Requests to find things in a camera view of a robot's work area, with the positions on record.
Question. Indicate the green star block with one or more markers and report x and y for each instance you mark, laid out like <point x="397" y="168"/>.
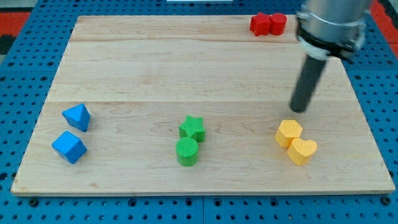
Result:
<point x="192" y="127"/>

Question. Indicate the blue cube block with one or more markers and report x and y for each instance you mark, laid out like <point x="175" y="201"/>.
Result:
<point x="69" y="147"/>

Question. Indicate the yellow hexagon block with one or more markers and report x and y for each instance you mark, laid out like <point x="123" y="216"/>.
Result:
<point x="287" y="131"/>

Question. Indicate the green cylinder block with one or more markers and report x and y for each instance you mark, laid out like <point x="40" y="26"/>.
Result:
<point x="187" y="151"/>

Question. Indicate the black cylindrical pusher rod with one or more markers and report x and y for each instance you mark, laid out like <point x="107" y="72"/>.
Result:
<point x="310" y="74"/>

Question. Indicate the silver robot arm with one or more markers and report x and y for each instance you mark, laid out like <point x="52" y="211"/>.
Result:
<point x="326" y="28"/>

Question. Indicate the blue triangle block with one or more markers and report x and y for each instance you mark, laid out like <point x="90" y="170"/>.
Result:
<point x="77" y="117"/>

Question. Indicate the red star block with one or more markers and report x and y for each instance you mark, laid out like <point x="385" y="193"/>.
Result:
<point x="260" y="24"/>

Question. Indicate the wooden board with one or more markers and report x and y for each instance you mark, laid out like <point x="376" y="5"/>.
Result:
<point x="140" y="76"/>

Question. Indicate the yellow heart block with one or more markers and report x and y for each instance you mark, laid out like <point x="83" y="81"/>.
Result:
<point x="300" y="151"/>

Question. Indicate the red hexagon block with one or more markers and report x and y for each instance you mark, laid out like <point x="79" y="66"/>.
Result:
<point x="278" y="22"/>

